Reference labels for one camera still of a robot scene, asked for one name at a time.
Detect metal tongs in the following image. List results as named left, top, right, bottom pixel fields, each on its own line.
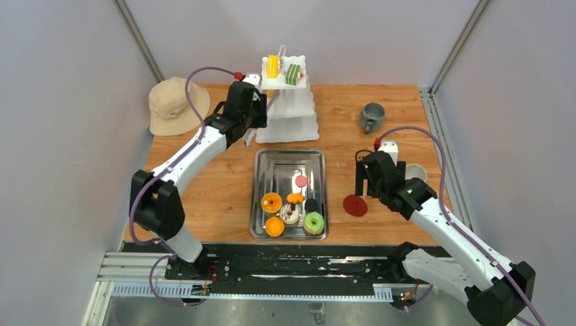
left=243, top=92, right=282, bottom=147

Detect yellow cake slice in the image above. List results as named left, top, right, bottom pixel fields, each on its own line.
left=266, top=55, right=280, bottom=79

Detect green striped cake slice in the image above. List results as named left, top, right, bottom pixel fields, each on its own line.
left=285, top=63, right=301, bottom=86

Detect orange glazed donut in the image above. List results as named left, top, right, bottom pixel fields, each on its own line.
left=261, top=192, right=283, bottom=214

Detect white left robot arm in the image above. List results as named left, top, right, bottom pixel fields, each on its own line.
left=130, top=79, right=267, bottom=280

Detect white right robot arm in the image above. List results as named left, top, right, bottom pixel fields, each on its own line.
left=356, top=151, right=536, bottom=325

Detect yellow black round coaster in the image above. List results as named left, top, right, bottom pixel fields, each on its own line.
left=355, top=149, right=372, bottom=162

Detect white cup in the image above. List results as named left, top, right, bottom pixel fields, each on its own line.
left=405, top=164, right=428, bottom=182

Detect red round coaster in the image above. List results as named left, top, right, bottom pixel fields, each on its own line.
left=342, top=194, right=368, bottom=217

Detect white three-tier dessert stand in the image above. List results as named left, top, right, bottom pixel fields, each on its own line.
left=255, top=44, right=319, bottom=144

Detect grey metal mug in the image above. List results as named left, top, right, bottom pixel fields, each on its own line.
left=359, top=103, right=385, bottom=134

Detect black round cookie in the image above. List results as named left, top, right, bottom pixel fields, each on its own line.
left=304, top=198, right=321, bottom=214

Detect pink macaron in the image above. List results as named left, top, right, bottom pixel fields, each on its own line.
left=294, top=175, right=308, bottom=188

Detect green glazed donut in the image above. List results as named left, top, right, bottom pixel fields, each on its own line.
left=303, top=212, right=325, bottom=235

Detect orange fish cookie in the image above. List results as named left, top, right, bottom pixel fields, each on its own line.
left=286, top=193, right=305, bottom=204

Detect metal tray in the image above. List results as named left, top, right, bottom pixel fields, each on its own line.
left=249, top=149, right=329, bottom=240

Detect beige bucket hat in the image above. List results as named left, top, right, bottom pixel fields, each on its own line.
left=148, top=77, right=211, bottom=137

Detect white chocolate drizzle donut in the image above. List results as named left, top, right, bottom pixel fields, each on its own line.
left=278, top=204, right=301, bottom=225

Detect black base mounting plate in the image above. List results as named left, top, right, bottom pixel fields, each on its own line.
left=165, top=243, right=417, bottom=296

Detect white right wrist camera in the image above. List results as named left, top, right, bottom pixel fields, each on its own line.
left=374, top=139, right=399, bottom=165

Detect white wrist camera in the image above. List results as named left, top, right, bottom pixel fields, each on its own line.
left=374, top=139, right=399, bottom=165
left=242, top=73, right=262, bottom=89

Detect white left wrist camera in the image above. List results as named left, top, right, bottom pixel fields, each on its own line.
left=242, top=73, right=262, bottom=89

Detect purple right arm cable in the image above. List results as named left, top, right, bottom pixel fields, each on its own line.
left=374, top=126, right=547, bottom=326

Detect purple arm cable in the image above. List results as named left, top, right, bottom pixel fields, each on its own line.
left=374, top=126, right=547, bottom=326
left=128, top=66, right=246, bottom=308

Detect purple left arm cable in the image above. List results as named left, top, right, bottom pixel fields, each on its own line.
left=128, top=66, right=246, bottom=308

